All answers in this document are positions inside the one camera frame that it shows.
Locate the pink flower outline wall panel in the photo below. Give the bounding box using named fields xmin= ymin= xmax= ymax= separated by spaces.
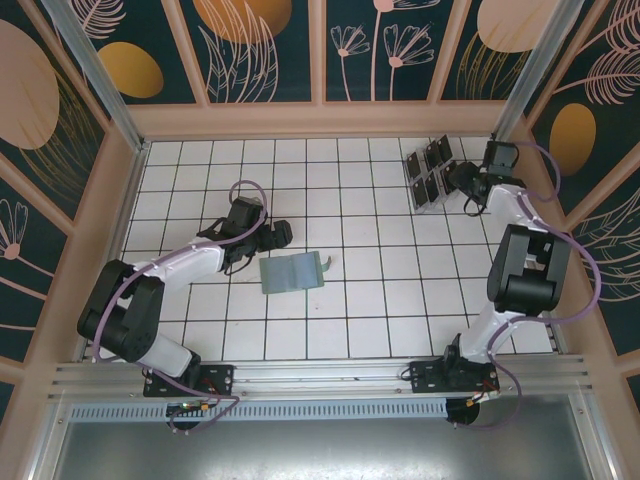
xmin=0 ymin=174 xmax=69 ymax=361

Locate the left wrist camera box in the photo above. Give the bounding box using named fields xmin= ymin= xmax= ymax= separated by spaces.
xmin=229 ymin=196 xmax=267 ymax=225

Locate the aluminium corner post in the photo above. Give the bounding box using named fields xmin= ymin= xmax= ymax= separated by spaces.
xmin=39 ymin=0 xmax=151 ymax=154
xmin=489 ymin=0 xmax=581 ymax=147

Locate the grey green card holder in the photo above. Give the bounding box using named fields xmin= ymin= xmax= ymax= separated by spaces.
xmin=258 ymin=251 xmax=334 ymax=296

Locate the peach circle gold wall panel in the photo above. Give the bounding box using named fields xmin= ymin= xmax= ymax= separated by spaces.
xmin=438 ymin=0 xmax=551 ymax=101

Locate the grey metal sheet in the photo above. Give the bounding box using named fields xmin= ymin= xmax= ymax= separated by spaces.
xmin=27 ymin=394 xmax=614 ymax=480

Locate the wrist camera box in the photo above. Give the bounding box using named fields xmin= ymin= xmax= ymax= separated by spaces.
xmin=229 ymin=196 xmax=267 ymax=225
xmin=485 ymin=141 xmax=520 ymax=176

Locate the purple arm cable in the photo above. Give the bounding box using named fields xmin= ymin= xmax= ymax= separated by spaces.
xmin=449 ymin=139 xmax=604 ymax=432
xmin=92 ymin=179 xmax=274 ymax=435

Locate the orange circle leaves wall panel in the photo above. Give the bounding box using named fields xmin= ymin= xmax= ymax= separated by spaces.
xmin=178 ymin=0 xmax=321 ymax=105

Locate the large peach oval wall panel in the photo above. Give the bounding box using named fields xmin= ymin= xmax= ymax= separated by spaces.
xmin=0 ymin=0 xmax=110 ymax=221

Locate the pink flowers wall panel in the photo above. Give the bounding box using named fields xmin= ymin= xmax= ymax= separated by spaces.
xmin=325 ymin=0 xmax=434 ymax=102

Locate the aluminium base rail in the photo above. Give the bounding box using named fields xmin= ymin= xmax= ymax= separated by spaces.
xmin=47 ymin=353 xmax=594 ymax=401

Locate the pink leaves wall panel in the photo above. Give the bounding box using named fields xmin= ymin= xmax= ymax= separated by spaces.
xmin=572 ymin=164 xmax=640 ymax=357

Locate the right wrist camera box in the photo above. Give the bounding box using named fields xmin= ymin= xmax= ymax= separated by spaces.
xmin=485 ymin=141 xmax=520 ymax=176

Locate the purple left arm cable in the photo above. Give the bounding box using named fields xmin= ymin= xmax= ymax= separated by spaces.
xmin=92 ymin=179 xmax=274 ymax=435

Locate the grey slotted cable duct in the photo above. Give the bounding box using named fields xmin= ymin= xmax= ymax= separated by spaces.
xmin=69 ymin=398 xmax=450 ymax=422

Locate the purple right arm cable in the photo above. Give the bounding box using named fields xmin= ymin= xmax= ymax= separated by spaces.
xmin=449 ymin=139 xmax=604 ymax=432

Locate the orange oval feather wall panel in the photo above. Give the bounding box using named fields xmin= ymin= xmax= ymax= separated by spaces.
xmin=528 ymin=0 xmax=640 ymax=217

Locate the clear acrylic card stand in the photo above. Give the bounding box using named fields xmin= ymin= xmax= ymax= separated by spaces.
xmin=403 ymin=133 xmax=459 ymax=215

